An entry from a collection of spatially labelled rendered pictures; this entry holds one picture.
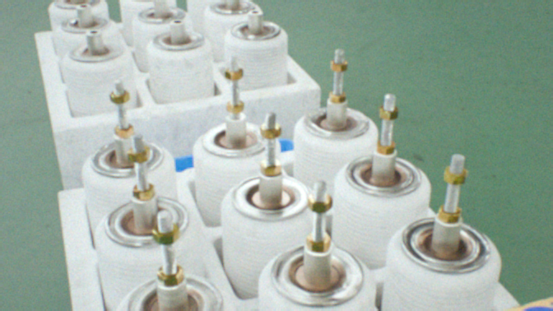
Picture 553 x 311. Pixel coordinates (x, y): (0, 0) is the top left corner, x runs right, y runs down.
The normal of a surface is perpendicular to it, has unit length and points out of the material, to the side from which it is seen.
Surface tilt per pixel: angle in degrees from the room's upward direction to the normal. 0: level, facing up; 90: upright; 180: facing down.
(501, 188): 0
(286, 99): 90
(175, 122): 90
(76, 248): 0
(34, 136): 0
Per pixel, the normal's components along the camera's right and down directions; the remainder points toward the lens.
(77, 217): 0.00, -0.86
